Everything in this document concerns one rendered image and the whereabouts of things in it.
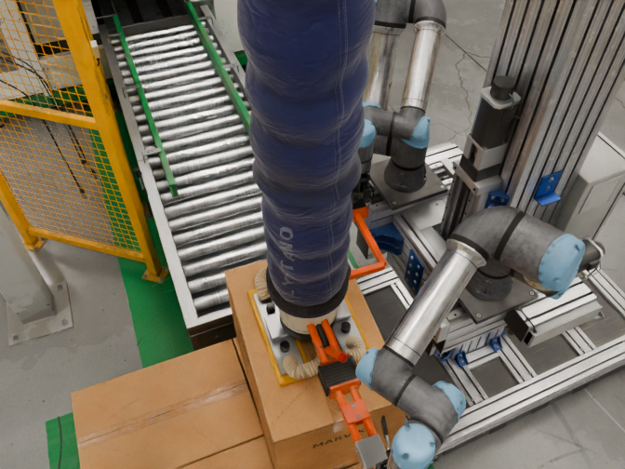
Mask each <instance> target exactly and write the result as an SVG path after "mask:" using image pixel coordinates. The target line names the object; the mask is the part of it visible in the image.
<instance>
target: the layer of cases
mask: <svg viewBox="0 0 625 469"><path fill-rule="evenodd" d="M71 399H72V406H73V419H74V426H75V433H76V440H77V447H78V454H79V462H80V468H81V469H273V463H272V460H271V456H270V452H269V450H268V446H267V443H266V439H265V435H264V433H263V429H262V426H261V422H260V419H259V413H258V410H257V406H256V403H255V399H254V396H253V393H252V389H251V386H250V382H249V379H248V376H247V373H246V366H245V363H244V359H243V357H242V353H241V350H240V346H239V342H238V340H237V337H236V338H233V340H232V339H230V340H228V341H225V342H220V343H217V344H214V345H211V346H208V347H206V348H203V349H200V350H197V351H194V352H191V353H188V354H186V355H181V356H178V357H175V358H172V359H169V360H167V361H164V362H161V363H158V364H155V365H152V366H149V367H147V368H142V369H139V370H136V371H133V372H130V373H128V374H126V375H123V376H120V377H117V378H114V379H111V380H108V381H106V382H101V383H98V384H95V385H92V386H89V387H87V388H84V389H81V390H78V391H75V392H72V393H71Z"/></svg>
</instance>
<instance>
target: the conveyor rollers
mask: <svg viewBox="0 0 625 469"><path fill-rule="evenodd" d="M125 38H126V42H127V45H128V48H129V50H130V53H131V56H132V59H133V61H134V64H135V67H136V70H137V72H138V75H139V78H140V82H141V85H142V88H143V91H144V93H145V96H146V99H147V101H148V104H149V107H150V110H151V113H152V115H153V120H154V121H157V120H161V121H157V122H154V123H155V125H156V128H157V131H160V130H164V129H168V130H165V131H161V132H158V134H159V136H160V139H161V141H167V142H162V144H163V147H164V150H165V153H166V152H170V151H174V150H178V149H181V148H185V147H189V146H193V145H196V144H200V143H204V142H208V141H214V140H218V139H222V138H227V137H231V136H234V135H238V134H242V133H246V132H247V131H246V128H245V126H244V124H238V125H234V126H230V127H225V126H229V125H233V124H237V123H241V122H242V120H241V118H240V116H239V114H234V113H237V111H236V109H235V107H234V105H233V104H229V103H233V102H232V100H231V98H230V96H229V94H228V92H227V90H226V88H225V86H224V85H223V83H222V81H221V79H220V77H219V74H218V72H217V70H216V69H215V67H214V65H213V63H212V61H211V59H210V58H209V56H208V54H207V52H206V49H205V47H204V45H203V43H202V41H201V39H200V37H199V35H198V33H197V31H196V30H195V28H194V26H193V24H192V23H190V24H184V25H180V26H175V27H170V28H165V29H161V30H156V31H151V32H147V33H137V34H132V35H128V36H125ZM111 41H112V45H113V49H114V53H115V55H116V59H117V61H118V64H119V68H120V71H121V75H122V76H123V79H124V82H125V83H124V84H125V85H126V87H127V86H132V85H135V83H134V80H133V77H132V74H131V72H130V70H129V67H128V64H127V61H126V56H125V53H124V50H123V48H122V45H121V42H120V39H119V37H118V38H114V39H111ZM214 77H215V78H214ZM210 78H211V79H210ZM202 80H203V81H202ZM197 81H198V82H197ZM189 83H190V84H189ZM207 88H208V89H207ZM203 89H204V90H203ZM155 90H156V91H155ZM198 90H200V91H198ZM195 91H196V92H195ZM147 92H148V93H147ZM191 92H192V93H191ZM126 93H127V94H128V96H129V99H130V102H131V105H134V106H132V108H133V110H132V111H133V112H134V115H135V117H136V122H137V124H138V125H141V124H145V123H148V122H147V119H146V116H145V113H144V111H143V108H142V105H141V102H140V97H139V94H138V91H137V89H136V88H134V89H130V90H128V91H127V92H126ZM186 93H188V94H186ZM182 94H183V95H182ZM225 94H228V95H225ZM134 95H135V96H134ZM178 95H179V96H178ZM221 95H224V96H221ZM130 96H131V97H130ZM174 96H176V97H174ZM218 96H219V97H218ZM169 97H171V98H169ZM213 97H216V98H213ZM166 98H167V99H166ZM210 98H212V99H210ZM206 99H207V100H206ZM149 101H150V102H149ZM194 101H195V102H194ZM189 102H191V103H189ZM185 103H187V104H185ZM137 104H138V105H137ZM181 104H183V105H181ZM225 104H229V105H225ZM177 105H179V106H177ZM221 105H224V106H221ZM173 106H175V107H173ZM217 106H220V107H217ZM168 107H171V108H168ZM213 107H217V108H213ZM165 108H167V109H165ZM209 108H213V109H209ZM161 109H163V110H161ZM206 109H208V110H206ZM156 110H159V111H156ZM201 110H204V111H201ZM153 111H155V112H153ZM197 111H201V112H197ZM194 112H196V113H194ZM190 113H192V114H190ZM137 114H138V115H137ZM182 114H185V115H182ZM226 114H231V115H227V116H223V115H226ZM178 115H180V116H178ZM173 116H176V117H173ZM219 116H223V117H220V118H215V117H219ZM169 117H173V118H169ZM166 118H169V119H166ZM211 118H215V119H211ZM162 119H165V120H162ZM207 119H211V120H207ZM203 120H207V121H204V122H200V123H195V122H199V121H203ZM192 123H195V124H192ZM187 124H191V125H188V126H184V127H179V126H183V125H187ZM173 127H176V128H173ZM218 127H224V128H220V129H216V130H212V131H208V132H205V133H200V134H196V135H192V136H189V137H185V138H181V139H177V140H173V141H168V140H172V139H176V138H179V137H183V136H187V135H191V134H195V133H199V132H203V131H207V130H210V129H214V128H218ZM169 128H172V129H169ZM139 132H140V135H144V134H149V133H151V131H150V128H149V125H148V124H145V125H141V126H139ZM142 142H143V144H144V145H149V144H153V143H154V141H153V136H152V134H149V135H145V136H142ZM248 143H250V140H249V135H248V134H244V135H240V136H236V137H232V138H229V139H225V140H221V141H214V142H210V143H207V144H203V145H199V146H195V147H192V148H188V149H184V150H180V151H176V152H173V153H169V154H166V157H167V160H168V163H169V164H170V163H174V162H178V161H181V160H185V159H189V158H193V157H196V156H200V155H204V154H211V153H215V152H218V151H222V150H226V149H229V148H233V147H236V146H240V145H244V144H248ZM252 154H253V151H252V148H251V145H247V146H244V147H241V148H237V149H233V150H230V151H226V152H222V153H218V154H212V155H208V156H204V157H200V158H196V159H193V160H189V161H185V162H182V163H178V164H175V165H171V166H170V168H171V171H172V174H173V175H177V174H180V173H183V172H187V171H191V170H195V169H198V168H204V167H208V166H212V165H216V164H219V163H223V162H227V161H231V160H234V159H237V158H241V157H245V156H249V155H252ZM254 159H255V156H253V157H249V158H247V159H243V160H239V161H235V162H231V163H228V164H224V165H221V166H217V167H211V168H207V169H203V170H199V171H196V172H193V173H189V174H185V175H181V176H178V177H175V178H174V179H175V182H176V185H177V187H180V186H184V185H187V184H191V183H195V182H199V181H204V180H208V179H212V178H216V177H219V176H222V175H226V174H230V173H234V172H236V171H240V170H244V169H248V168H252V167H253V162H254ZM249 181H254V177H253V173H252V170H250V171H247V172H243V173H239V174H236V175H232V176H229V177H225V178H222V179H218V180H214V181H209V182H205V183H201V184H197V185H194V186H191V187H187V188H183V189H179V190H178V193H179V196H176V197H172V194H171V192H169V193H165V194H161V195H160V196H161V201H162V203H163V205H165V204H169V203H173V202H176V201H180V200H183V199H186V198H190V197H194V196H197V195H200V194H207V193H210V192H214V191H217V190H220V189H224V188H228V187H232V186H234V185H238V184H242V183H245V182H249ZM261 192H262V190H261V189H260V188H259V187H258V185H257V184H256V183H253V184H249V185H246V186H242V187H239V188H235V189H231V190H229V191H225V192H221V193H218V194H212V195H209V196H205V197H201V198H198V199H194V200H191V201H188V202H184V203H180V204H177V205H174V206H170V207H166V208H165V214H166V217H167V218H171V217H174V216H178V215H181V214H184V213H188V212H191V211H195V210H198V209H201V208H208V207H211V206H215V205H217V204H221V203H225V202H228V201H232V200H234V199H238V198H242V197H245V196H249V195H253V194H258V193H261ZM261 198H262V195H261V196H257V197H254V198H250V199H247V200H244V201H240V202H237V203H233V204H230V205H227V206H223V207H220V208H214V209H210V210H207V211H204V212H200V213H197V214H193V215H190V216H187V217H183V218H180V219H176V220H173V221H169V222H168V223H169V228H170V229H171V232H175V231H178V230H181V229H185V228H188V227H192V226H195V225H198V224H201V223H205V222H208V221H213V220H217V219H221V218H224V217H228V216H231V215H234V214H237V213H241V212H244V211H248V210H250V209H254V208H260V207H261ZM262 221H263V218H262V213H261V211H258V212H254V213H251V214H247V215H245V216H241V217H237V218H234V219H230V220H227V221H222V222H218V223H215V224H211V225H208V226H205V227H202V228H198V229H195V230H191V231H189V232H185V233H182V234H176V235H173V237H174V240H173V241H174V243H175V244H176V246H181V245H184V244H188V243H191V242H194V241H197V240H200V239H204V238H207V237H210V236H213V235H219V234H223V233H226V232H230V231H232V230H235V229H239V228H242V227H246V226H248V225H252V224H255V223H259V222H262ZM263 227H264V225H263V226H260V227H257V228H254V229H250V230H247V231H243V232H241V233H237V234H231V235H228V236H225V237H222V238H219V239H215V240H212V241H208V242H205V243H203V244H199V245H196V246H192V247H189V248H184V249H181V250H179V251H178V253H179V255H178V256H179V258H180V261H186V260H189V259H192V258H196V257H199V256H202V255H206V254H208V253H212V252H215V251H218V250H222V249H225V248H230V247H233V246H237V245H240V244H243V243H246V242H249V241H252V240H256V239H259V238H262V237H264V231H263ZM265 253H267V247H266V241H265V242H262V243H258V244H256V245H252V246H249V247H246V248H240V249H237V250H234V251H231V252H228V253H224V254H221V255H219V256H215V257H212V258H209V259H205V260H202V261H197V262H194V263H190V264H187V265H184V266H182V267H183V270H184V271H183V273H184V274H185V276H186V277H188V276H192V275H197V274H200V273H203V272H206V271H209V270H213V269H216V268H219V267H222V266H225V265H228V264H231V263H235V262H238V261H243V260H246V259H249V258H252V257H256V256H259V255H261V254H265ZM225 283H226V279H225V274H224V272H220V273H217V274H214V275H209V276H206V277H203V278H199V279H196V280H194V281H191V282H188V285H189V286H188V288H189V290H190V292H191V293H192V294H193V293H195V292H198V291H202V290H205V289H208V288H213V287H216V286H219V285H222V284H225ZM229 300H230V299H229V294H228V289H224V290H221V291H218V292H214V293H211V294H208V295H205V296H203V297H199V298H196V299H193V302H194V307H195V309H196V311H200V310H203V309H206V308H208V307H211V306H214V305H217V304H221V303H224V302H228V301H229Z"/></svg>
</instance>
